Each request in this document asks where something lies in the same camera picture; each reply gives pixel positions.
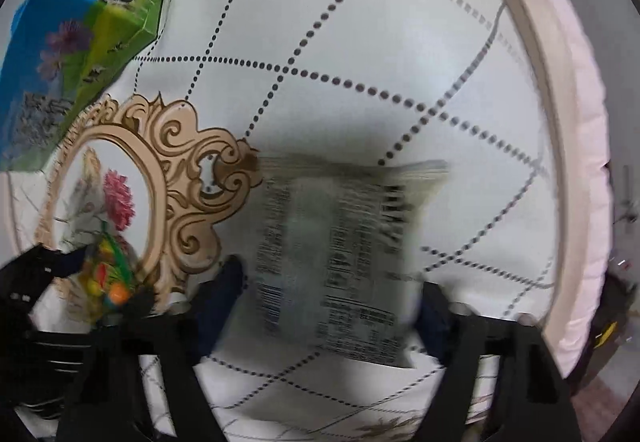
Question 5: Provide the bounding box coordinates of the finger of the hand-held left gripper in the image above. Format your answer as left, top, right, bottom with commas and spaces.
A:
106, 287, 158, 325
0, 245, 87, 323

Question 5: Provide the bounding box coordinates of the blue flower-printed milk carton box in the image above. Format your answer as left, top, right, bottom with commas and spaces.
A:
0, 0, 193, 173

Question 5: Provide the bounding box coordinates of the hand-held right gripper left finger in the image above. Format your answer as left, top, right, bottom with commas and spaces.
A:
55, 254, 246, 442

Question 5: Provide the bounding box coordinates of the green packet of colourful candies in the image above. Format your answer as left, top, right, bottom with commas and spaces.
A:
80, 222, 138, 323

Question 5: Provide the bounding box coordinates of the grey snack packet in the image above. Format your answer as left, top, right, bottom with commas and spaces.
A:
255, 154, 451, 370

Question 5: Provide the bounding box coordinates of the beige wooden table rim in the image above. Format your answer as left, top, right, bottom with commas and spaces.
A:
457, 0, 581, 380

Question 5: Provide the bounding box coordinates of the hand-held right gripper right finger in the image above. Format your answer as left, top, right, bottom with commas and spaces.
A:
417, 279, 583, 442

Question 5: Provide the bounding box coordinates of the black object with yellow mark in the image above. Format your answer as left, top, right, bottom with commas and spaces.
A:
570, 162, 640, 393

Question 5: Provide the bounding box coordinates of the white dotted floral tablecloth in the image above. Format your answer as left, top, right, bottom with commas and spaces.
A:
10, 0, 566, 442

